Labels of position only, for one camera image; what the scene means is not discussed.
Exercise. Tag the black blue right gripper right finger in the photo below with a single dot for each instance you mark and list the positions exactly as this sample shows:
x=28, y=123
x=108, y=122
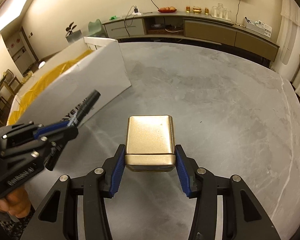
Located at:
x=230, y=199

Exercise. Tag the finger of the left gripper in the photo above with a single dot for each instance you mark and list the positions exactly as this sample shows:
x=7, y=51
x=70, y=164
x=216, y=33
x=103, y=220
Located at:
x=53, y=127
x=57, y=140

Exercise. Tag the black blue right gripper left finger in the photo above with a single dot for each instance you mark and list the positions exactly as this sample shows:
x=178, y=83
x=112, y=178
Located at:
x=56, y=217

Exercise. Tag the black marker pen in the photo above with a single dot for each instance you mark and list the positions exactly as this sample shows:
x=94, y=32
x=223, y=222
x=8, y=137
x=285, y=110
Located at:
x=75, y=121

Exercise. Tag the gold square tin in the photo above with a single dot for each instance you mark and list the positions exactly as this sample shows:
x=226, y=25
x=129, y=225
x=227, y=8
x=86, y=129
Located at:
x=150, y=143

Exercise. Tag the person left hand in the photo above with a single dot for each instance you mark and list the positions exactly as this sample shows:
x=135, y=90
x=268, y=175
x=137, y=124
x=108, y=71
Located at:
x=16, y=203

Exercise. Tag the white cardboard box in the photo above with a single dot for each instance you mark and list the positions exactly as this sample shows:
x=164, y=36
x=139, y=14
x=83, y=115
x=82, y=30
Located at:
x=55, y=92

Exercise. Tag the potted plant white pot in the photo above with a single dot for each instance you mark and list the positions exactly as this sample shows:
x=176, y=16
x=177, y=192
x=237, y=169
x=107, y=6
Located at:
x=72, y=35

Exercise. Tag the green child chair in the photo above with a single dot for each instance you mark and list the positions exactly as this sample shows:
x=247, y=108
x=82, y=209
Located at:
x=96, y=29

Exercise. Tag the cream curtain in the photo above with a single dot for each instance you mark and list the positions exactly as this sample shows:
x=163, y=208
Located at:
x=287, y=62

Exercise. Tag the red fruit bowl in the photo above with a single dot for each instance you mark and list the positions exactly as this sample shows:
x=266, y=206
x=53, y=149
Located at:
x=167, y=10

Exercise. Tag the white organiser box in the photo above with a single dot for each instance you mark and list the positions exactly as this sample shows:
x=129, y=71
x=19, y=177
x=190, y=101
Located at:
x=258, y=27

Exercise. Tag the long grey tv cabinet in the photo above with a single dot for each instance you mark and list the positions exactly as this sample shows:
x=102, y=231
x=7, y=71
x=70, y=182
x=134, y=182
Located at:
x=198, y=29

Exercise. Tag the clear glasses on tray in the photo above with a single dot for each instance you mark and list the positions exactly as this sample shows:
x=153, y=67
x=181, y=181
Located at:
x=221, y=12

